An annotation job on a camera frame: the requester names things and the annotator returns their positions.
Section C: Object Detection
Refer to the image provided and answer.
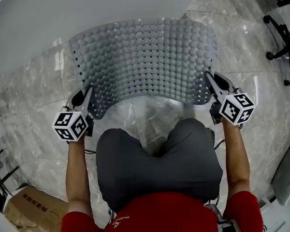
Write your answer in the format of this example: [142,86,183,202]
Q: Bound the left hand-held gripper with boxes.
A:
[52,85,95,142]

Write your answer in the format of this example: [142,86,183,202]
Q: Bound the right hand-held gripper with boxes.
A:
[204,72,256,126]

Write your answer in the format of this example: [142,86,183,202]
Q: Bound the grey rubber bath mat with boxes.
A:
[69,17,218,120]

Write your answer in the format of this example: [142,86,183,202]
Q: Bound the person's right forearm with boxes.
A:
[221,122,251,200]

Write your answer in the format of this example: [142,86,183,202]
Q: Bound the person's left forearm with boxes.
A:
[65,139,94,218]

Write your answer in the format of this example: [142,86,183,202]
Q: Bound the white bathtub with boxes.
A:
[0,0,187,76]

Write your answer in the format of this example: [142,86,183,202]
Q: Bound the black office chair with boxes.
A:
[263,0,290,86]

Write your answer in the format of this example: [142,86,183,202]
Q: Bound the person's grey shorts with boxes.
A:
[96,118,223,212]

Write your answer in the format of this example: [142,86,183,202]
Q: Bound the brown cardboard box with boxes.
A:
[2,185,71,232]

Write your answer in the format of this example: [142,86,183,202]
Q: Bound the person's red shirt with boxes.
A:
[61,191,264,232]

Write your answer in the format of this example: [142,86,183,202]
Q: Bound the white shoulder strap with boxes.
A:
[205,203,242,232]

